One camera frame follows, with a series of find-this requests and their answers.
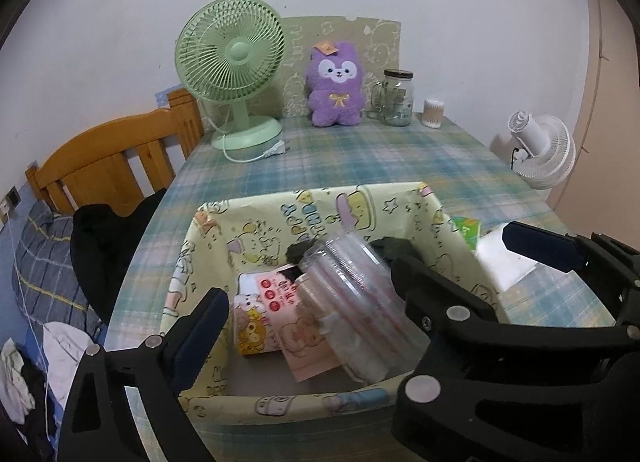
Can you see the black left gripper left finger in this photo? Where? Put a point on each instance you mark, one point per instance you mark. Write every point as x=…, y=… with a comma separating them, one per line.
x=98, y=424

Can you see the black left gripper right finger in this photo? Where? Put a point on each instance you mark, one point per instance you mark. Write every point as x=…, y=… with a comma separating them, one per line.
x=490, y=391

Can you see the green white tissue pack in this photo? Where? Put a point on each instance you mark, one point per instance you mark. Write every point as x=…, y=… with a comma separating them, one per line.
x=503, y=267

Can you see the clear plastic cup stack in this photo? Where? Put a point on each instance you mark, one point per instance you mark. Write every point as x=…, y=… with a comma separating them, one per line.
x=346, y=286

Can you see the pink baby wipes pack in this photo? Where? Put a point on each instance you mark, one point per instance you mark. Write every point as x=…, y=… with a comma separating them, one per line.
x=304, y=348

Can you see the yellow cartoon tissue pack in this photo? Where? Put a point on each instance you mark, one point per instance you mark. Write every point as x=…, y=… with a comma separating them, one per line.
x=252, y=330

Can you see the black plastic bag roll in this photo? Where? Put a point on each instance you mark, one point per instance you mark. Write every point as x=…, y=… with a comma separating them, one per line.
x=387, y=248

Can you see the white cloth on bed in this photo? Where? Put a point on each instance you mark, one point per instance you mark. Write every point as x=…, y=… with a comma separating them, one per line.
x=63, y=346

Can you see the cartoon print fabric storage box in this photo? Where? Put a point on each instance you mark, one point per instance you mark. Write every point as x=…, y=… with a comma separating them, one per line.
x=251, y=409

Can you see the blue plaid bedding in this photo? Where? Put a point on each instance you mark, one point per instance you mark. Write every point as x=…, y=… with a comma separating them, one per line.
x=44, y=288

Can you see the black garment on bed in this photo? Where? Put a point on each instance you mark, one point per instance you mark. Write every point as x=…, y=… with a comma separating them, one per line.
x=102, y=246

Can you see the plaid tablecloth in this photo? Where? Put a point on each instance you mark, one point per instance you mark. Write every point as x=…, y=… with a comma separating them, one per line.
x=468, y=179

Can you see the beige door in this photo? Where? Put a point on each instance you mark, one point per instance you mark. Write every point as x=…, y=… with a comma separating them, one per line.
x=601, y=194

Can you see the white clip fan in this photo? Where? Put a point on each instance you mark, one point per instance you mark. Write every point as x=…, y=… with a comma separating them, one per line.
x=547, y=152

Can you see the cotton swab container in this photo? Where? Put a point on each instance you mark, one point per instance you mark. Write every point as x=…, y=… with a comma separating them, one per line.
x=433, y=113

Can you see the glass mason jar mug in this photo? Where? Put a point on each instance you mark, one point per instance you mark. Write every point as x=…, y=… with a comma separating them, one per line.
x=392, y=98

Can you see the purple plush toy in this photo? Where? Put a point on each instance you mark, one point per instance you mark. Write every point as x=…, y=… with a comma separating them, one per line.
x=334, y=79

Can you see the green desk fan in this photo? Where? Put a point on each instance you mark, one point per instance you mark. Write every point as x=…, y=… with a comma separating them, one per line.
x=228, y=53

